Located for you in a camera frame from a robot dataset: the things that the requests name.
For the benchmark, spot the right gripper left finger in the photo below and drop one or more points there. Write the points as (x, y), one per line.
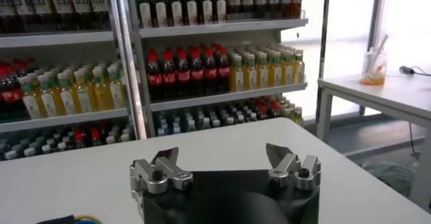
(161, 173)

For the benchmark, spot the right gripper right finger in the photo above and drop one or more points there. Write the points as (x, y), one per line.
(288, 169)

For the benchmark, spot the cola bottle red cap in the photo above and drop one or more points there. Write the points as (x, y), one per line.
(8, 94)
(196, 74)
(154, 77)
(95, 134)
(210, 73)
(261, 110)
(183, 75)
(168, 76)
(223, 72)
(274, 107)
(79, 137)

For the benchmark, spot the yellow juice bottle green label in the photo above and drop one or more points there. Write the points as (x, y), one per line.
(275, 72)
(288, 70)
(299, 69)
(48, 100)
(67, 97)
(263, 74)
(102, 92)
(250, 75)
(31, 102)
(84, 95)
(117, 91)
(237, 77)

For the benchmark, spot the clear cup orange contents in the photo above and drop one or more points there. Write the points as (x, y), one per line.
(372, 77)

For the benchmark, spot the white plastic stick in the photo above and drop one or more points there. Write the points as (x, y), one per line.
(378, 48)

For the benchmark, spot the grey metal shelf unit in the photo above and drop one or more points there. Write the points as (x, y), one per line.
(57, 38)
(219, 27)

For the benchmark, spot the white metal frame table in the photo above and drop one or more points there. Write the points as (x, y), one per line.
(387, 94)

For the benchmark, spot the thin dark window post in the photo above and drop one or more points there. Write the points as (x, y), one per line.
(323, 43)

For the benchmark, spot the pale grey window post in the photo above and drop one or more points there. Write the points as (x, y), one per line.
(376, 10)

